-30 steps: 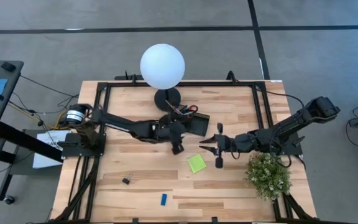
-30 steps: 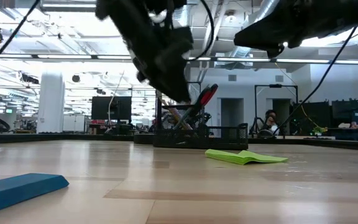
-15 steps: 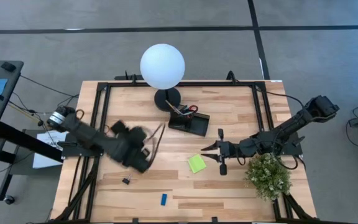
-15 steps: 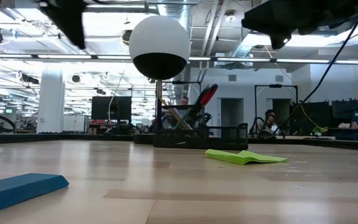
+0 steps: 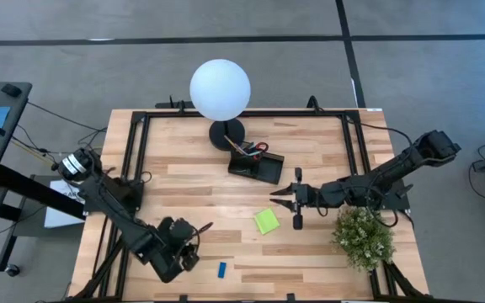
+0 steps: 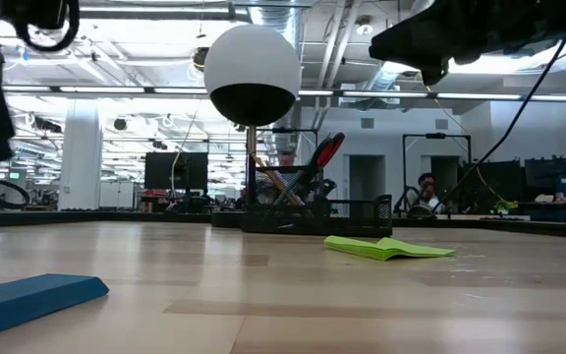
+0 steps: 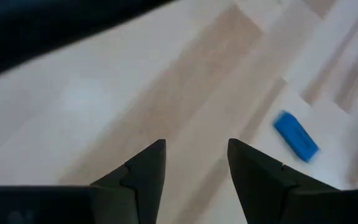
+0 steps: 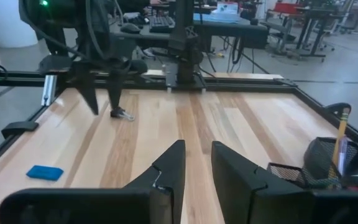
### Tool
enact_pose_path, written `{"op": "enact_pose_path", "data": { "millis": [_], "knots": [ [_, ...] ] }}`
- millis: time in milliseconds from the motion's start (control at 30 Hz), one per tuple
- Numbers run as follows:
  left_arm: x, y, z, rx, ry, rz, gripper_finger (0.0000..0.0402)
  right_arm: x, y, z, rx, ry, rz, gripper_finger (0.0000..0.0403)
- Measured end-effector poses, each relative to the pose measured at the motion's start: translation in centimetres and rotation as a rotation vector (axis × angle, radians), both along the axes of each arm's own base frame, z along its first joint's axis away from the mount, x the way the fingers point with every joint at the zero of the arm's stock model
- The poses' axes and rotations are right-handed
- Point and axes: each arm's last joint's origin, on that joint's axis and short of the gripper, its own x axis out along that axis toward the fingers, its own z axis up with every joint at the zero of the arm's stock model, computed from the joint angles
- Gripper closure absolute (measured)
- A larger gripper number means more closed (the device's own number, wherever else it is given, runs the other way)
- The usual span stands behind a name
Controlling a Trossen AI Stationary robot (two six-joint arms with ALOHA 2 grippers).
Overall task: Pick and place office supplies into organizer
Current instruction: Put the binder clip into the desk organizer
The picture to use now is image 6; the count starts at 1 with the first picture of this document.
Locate blue storage cabinet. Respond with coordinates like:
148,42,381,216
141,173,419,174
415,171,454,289
523,155,566,223

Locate white globe lamp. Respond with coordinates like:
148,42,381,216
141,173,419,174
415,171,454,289
202,24,303,217

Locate red-handled scissors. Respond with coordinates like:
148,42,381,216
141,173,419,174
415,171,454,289
282,131,347,206

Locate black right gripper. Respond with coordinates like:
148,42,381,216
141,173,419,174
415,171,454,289
368,0,566,86

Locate black background monitor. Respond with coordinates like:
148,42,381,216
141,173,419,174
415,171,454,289
143,151,209,191

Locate small green plant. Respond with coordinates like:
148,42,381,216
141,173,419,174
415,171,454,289
492,198,519,213

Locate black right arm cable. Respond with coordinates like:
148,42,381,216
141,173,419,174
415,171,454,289
432,39,566,213

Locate black tube stand frame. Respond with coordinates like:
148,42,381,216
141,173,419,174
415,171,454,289
403,132,472,217

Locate blue eraser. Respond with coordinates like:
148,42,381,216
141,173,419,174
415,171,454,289
0,272,111,341

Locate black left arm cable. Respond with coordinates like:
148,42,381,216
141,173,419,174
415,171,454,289
15,0,81,53

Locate green sticky note pad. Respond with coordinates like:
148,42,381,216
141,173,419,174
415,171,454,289
322,234,457,262

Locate yellow pencil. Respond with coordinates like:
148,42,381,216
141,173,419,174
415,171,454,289
251,152,307,207

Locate black mesh desk organizer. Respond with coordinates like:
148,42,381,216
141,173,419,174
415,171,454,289
241,165,393,237

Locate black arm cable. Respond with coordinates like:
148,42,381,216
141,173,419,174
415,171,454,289
15,0,81,53
432,39,566,213

